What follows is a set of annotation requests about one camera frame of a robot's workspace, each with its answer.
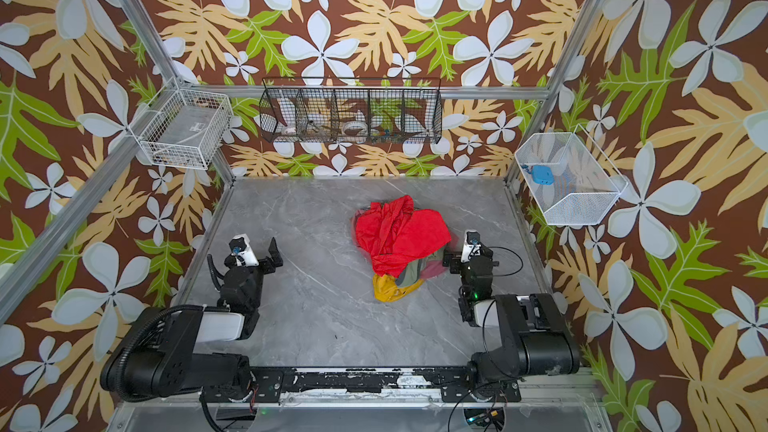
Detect white wire basket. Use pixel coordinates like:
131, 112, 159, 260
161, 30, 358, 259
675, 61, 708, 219
515, 126, 629, 228
132, 88, 233, 170

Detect olive green cloth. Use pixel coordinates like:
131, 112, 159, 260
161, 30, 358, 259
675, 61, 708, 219
395, 247, 447, 289

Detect black wire basket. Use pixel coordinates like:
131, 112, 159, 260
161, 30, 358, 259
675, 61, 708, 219
256, 77, 444, 144

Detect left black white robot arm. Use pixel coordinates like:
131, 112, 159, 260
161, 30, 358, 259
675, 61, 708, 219
99, 234, 284, 403

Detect blue object in basket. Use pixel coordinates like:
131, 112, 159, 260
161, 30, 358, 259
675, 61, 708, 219
521, 164, 555, 186

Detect yellow cloth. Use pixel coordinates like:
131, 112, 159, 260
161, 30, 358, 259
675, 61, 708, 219
372, 275, 424, 303

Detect aluminium rear crossbar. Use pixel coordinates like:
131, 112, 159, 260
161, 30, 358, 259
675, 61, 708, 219
181, 83, 552, 101

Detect aluminium frame post right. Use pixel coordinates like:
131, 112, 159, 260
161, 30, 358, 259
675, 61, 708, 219
542, 0, 605, 112

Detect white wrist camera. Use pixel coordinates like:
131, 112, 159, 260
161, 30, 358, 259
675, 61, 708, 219
229, 234, 259, 267
461, 230, 482, 263

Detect red cloth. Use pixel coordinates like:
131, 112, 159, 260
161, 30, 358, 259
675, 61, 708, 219
354, 195, 451, 278

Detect aluminium left side rail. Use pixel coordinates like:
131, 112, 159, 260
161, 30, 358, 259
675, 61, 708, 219
0, 92, 175, 325

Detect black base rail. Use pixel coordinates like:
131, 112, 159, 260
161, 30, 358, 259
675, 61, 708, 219
202, 365, 521, 405

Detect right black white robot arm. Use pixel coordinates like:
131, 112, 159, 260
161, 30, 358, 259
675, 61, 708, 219
442, 246, 581, 385

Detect aluminium frame post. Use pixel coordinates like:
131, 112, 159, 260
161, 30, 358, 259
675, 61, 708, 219
119, 0, 181, 83
542, 0, 605, 112

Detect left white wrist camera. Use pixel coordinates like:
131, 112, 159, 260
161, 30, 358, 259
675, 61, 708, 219
229, 234, 259, 267

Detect white wire basket left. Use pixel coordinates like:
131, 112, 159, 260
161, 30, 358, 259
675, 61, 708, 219
132, 88, 233, 170

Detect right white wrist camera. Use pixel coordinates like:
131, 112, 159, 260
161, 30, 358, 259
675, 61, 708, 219
461, 230, 482, 263

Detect white wire basket right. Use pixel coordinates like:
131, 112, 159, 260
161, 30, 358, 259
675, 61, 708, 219
515, 126, 629, 228

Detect aluminium frame post left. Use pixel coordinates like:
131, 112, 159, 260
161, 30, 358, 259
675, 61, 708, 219
119, 0, 181, 83

